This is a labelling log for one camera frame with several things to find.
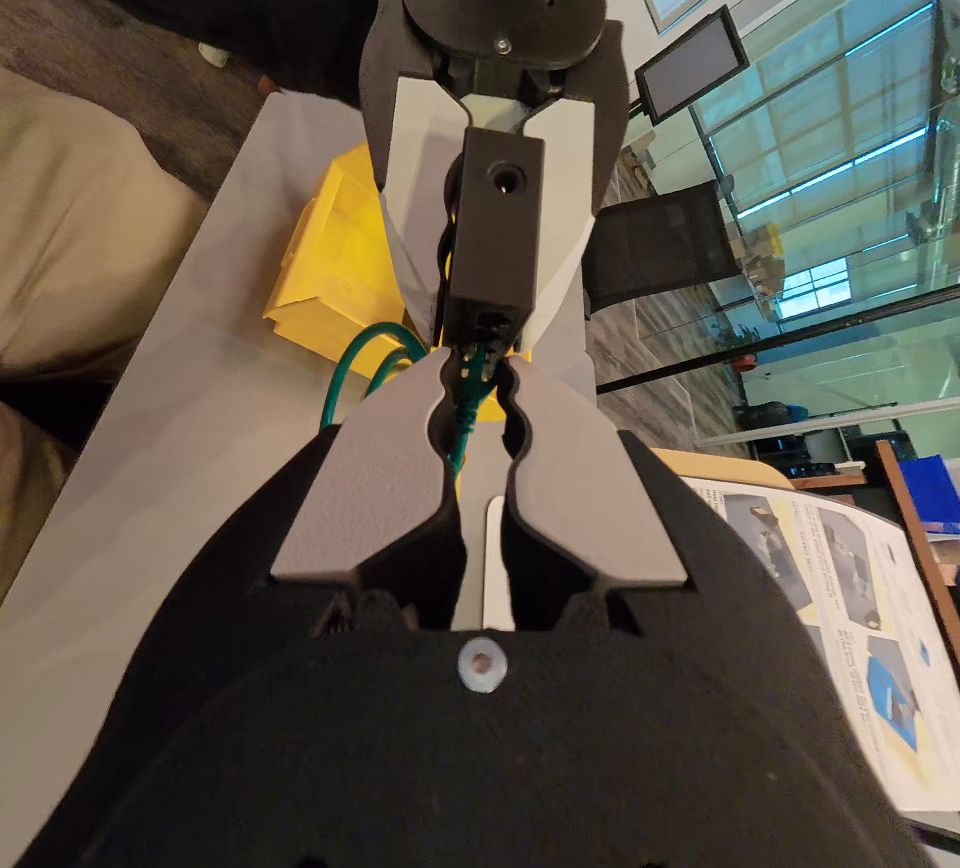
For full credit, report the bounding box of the stack of cardboard boxes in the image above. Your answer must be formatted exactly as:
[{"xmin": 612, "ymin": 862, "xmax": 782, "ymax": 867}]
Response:
[{"xmin": 738, "ymin": 223, "xmax": 789, "ymax": 299}]

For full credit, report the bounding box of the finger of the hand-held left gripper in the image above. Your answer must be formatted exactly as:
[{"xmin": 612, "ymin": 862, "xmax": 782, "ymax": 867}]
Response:
[
  {"xmin": 517, "ymin": 95, "xmax": 599, "ymax": 353},
  {"xmin": 377, "ymin": 74, "xmax": 472, "ymax": 348}
]

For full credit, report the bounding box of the black mesh chair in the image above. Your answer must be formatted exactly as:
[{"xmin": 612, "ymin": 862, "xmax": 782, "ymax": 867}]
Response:
[{"xmin": 581, "ymin": 179, "xmax": 744, "ymax": 318}]

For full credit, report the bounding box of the small monitor on stand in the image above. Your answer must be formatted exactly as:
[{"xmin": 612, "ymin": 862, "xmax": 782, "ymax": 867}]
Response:
[{"xmin": 633, "ymin": 4, "xmax": 751, "ymax": 127}]

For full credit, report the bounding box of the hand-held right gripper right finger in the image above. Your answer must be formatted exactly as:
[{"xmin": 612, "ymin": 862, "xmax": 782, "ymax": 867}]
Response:
[{"xmin": 498, "ymin": 356, "xmax": 691, "ymax": 592}]

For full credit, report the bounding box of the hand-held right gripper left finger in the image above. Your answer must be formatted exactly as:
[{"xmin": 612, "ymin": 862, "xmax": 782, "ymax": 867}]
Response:
[{"xmin": 268, "ymin": 346, "xmax": 460, "ymax": 584}]

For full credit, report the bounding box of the yellow plastic bin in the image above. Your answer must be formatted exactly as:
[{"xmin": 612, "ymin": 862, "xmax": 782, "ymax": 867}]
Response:
[{"xmin": 261, "ymin": 142, "xmax": 534, "ymax": 427}]

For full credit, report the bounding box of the wooden shelf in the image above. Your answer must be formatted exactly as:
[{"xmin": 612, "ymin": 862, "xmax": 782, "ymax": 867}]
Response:
[{"xmin": 873, "ymin": 439, "xmax": 960, "ymax": 667}]

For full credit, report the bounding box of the printed instruction sheet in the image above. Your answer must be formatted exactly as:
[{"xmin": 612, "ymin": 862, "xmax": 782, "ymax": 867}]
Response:
[{"xmin": 678, "ymin": 476, "xmax": 960, "ymax": 817}]

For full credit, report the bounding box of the black ethernet port box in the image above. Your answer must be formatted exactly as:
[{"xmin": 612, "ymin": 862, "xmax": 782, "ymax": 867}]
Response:
[{"xmin": 441, "ymin": 125, "xmax": 547, "ymax": 352}]

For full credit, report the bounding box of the person's beige trouser leg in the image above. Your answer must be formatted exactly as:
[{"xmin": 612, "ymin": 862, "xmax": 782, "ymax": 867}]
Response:
[{"xmin": 0, "ymin": 65, "xmax": 211, "ymax": 378}]

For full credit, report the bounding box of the green ethernet cable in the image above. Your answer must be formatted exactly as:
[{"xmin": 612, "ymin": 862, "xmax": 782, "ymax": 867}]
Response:
[{"xmin": 318, "ymin": 320, "xmax": 496, "ymax": 475}]

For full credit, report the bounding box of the blue box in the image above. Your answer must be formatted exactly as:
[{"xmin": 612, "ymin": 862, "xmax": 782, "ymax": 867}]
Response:
[{"xmin": 896, "ymin": 454, "xmax": 960, "ymax": 528}]

